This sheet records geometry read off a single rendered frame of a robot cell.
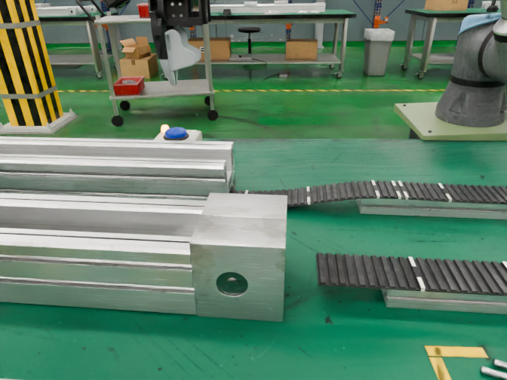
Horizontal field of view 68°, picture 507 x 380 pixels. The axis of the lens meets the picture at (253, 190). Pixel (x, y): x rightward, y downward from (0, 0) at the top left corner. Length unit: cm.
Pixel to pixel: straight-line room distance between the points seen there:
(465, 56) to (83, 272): 86
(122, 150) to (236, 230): 32
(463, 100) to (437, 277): 62
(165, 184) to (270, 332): 27
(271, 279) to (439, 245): 27
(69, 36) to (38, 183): 840
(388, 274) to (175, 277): 22
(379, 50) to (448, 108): 448
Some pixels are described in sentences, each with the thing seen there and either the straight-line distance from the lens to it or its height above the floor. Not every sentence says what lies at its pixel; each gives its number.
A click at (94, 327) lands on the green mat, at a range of 44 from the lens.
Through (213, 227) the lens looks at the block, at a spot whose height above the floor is 87.
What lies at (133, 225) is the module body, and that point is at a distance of 46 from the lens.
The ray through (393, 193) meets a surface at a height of 81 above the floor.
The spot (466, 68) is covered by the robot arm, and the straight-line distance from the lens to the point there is 99.
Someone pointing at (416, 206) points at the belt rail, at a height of 79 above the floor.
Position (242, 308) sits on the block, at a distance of 40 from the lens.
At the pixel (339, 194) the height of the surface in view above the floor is 81.
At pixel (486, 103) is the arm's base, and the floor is 85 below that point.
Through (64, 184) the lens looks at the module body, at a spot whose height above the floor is 83.
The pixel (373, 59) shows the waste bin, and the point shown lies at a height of 22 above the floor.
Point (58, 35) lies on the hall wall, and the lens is 912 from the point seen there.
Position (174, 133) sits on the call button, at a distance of 70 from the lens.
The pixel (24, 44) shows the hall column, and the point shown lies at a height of 70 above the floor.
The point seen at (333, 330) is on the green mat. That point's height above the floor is 78.
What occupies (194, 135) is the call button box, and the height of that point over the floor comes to 84.
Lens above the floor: 109
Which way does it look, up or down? 28 degrees down
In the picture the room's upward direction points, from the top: 1 degrees counter-clockwise
